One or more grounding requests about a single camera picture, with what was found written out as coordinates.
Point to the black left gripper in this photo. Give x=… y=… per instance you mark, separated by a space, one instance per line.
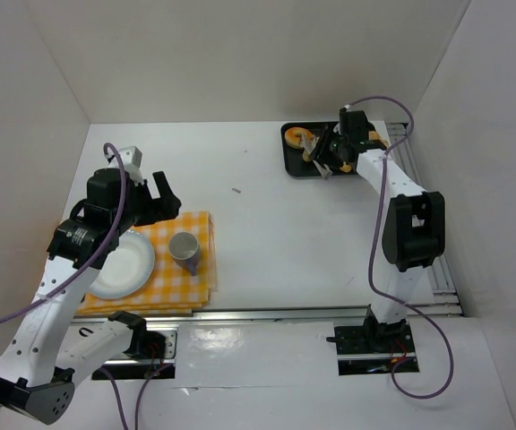
x=151 y=202

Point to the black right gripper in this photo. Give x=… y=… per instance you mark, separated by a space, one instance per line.
x=323 y=150

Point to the stainless steel serving tongs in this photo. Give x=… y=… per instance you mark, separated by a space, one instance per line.
x=323 y=169

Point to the oval bread roll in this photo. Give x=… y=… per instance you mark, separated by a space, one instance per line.
x=308 y=154

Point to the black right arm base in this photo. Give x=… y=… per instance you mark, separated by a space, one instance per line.
x=358 y=354

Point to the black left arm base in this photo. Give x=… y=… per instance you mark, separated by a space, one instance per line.
x=157 y=355

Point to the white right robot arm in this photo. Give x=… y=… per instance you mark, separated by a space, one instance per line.
x=387 y=314

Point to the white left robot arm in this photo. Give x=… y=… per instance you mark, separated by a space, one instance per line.
x=38 y=376

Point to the purple ceramic mug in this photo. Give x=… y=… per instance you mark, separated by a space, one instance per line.
x=185 y=250

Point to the black food tray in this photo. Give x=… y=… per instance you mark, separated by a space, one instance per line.
x=293 y=162

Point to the white ceramic plate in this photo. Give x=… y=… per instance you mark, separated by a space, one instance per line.
x=126 y=269

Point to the yellow checkered cloth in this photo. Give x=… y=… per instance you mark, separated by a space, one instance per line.
x=170 y=289

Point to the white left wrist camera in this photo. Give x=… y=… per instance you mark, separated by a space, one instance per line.
x=129 y=155

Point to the ring donut bread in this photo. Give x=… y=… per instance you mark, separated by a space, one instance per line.
x=295 y=135

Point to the aluminium front rail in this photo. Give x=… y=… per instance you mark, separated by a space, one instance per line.
x=252 y=316

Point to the aluminium side rail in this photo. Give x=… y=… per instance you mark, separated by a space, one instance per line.
x=414 y=230

